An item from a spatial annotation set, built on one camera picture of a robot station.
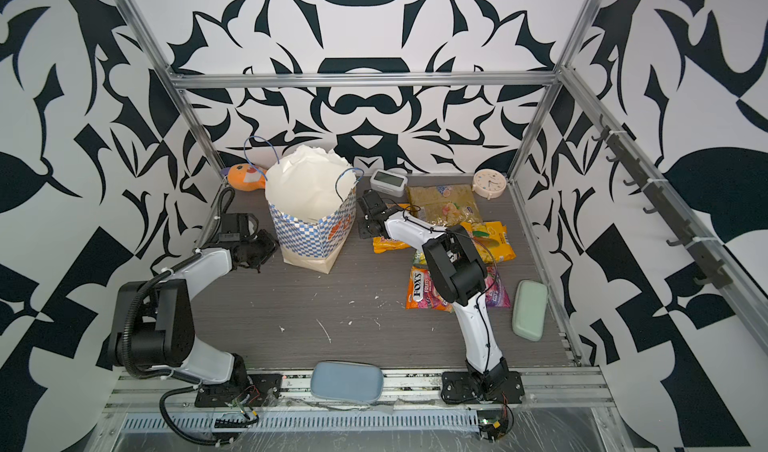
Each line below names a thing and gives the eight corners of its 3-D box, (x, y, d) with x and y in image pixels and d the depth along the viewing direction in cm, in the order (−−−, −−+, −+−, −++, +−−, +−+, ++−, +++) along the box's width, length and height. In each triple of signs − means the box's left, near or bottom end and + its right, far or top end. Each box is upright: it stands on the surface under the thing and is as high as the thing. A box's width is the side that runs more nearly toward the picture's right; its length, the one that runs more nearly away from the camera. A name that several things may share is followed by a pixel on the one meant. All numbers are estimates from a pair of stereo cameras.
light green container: (508, 333, 85) (513, 328, 82) (516, 281, 95) (521, 275, 92) (537, 344, 83) (544, 340, 80) (543, 290, 93) (548, 284, 90)
